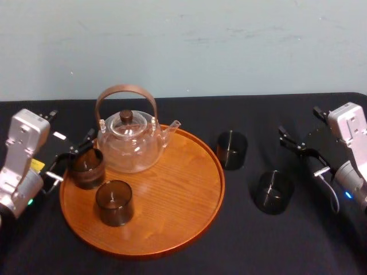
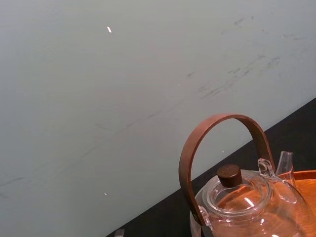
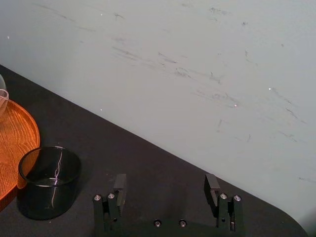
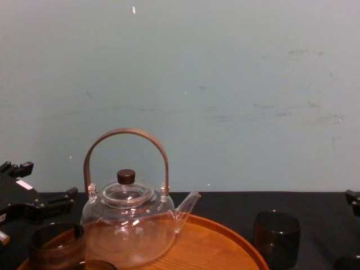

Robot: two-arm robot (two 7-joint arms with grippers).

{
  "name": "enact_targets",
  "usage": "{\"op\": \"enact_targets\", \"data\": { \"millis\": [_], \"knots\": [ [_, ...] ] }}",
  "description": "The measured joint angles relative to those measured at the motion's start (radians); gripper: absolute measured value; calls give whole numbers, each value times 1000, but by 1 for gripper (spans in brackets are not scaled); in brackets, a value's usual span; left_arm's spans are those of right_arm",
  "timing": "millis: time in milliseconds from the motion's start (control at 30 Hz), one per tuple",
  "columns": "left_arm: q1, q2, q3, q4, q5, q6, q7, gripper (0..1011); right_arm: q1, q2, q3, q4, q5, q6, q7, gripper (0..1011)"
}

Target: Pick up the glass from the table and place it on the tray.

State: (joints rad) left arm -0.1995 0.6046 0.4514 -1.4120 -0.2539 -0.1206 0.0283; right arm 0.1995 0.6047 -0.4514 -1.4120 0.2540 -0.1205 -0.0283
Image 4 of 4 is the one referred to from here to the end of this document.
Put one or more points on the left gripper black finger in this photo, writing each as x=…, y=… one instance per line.
x=19, y=169
x=57, y=204

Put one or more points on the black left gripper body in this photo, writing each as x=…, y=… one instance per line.
x=17, y=194

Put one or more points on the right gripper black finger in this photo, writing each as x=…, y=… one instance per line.
x=356, y=203

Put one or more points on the round brown wooden tray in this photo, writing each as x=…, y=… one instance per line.
x=211, y=247

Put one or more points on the dark smoked glass cup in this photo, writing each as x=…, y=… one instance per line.
x=277, y=239
x=348, y=264
x=56, y=250
x=99, y=265

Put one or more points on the glass teapot lid dark knob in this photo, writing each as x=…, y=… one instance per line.
x=126, y=176

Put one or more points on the black table cloth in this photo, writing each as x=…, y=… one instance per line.
x=227, y=203

